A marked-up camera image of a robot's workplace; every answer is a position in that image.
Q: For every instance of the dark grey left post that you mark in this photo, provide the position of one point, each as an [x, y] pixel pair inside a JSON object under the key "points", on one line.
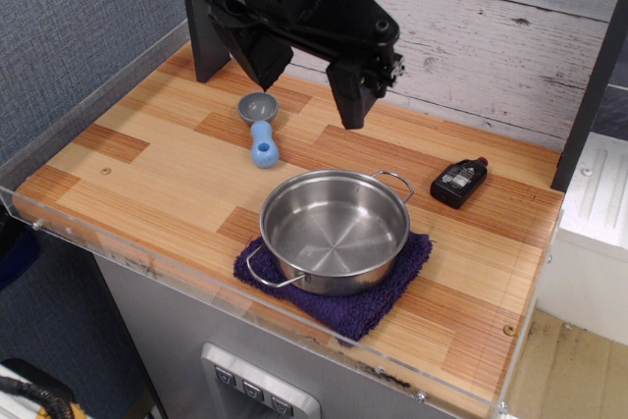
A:
{"points": [[208, 51]]}

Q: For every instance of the small black bottle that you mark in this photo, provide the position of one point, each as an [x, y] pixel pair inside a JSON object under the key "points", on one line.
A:
{"points": [[459, 181]]}

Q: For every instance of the clear acrylic guard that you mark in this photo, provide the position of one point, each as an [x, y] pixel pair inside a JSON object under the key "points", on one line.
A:
{"points": [[152, 174]]}

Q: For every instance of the blue grey toy spoon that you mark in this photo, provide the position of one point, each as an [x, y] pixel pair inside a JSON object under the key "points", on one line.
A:
{"points": [[259, 109]]}

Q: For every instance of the stainless steel pot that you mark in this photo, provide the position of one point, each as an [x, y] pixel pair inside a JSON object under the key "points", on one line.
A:
{"points": [[333, 232]]}

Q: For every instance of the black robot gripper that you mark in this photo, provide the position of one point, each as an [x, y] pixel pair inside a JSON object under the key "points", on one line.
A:
{"points": [[356, 37]]}

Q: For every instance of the white side cabinet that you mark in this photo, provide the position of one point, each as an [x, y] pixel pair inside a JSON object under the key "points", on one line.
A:
{"points": [[584, 282]]}

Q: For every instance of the silver button panel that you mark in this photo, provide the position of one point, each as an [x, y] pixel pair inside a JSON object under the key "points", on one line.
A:
{"points": [[253, 391]]}

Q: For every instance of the purple towel cloth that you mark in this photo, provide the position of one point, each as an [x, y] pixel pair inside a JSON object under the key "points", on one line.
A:
{"points": [[352, 316]]}

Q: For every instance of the yellow black object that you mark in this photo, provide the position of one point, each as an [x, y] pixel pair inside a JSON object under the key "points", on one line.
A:
{"points": [[25, 400]]}

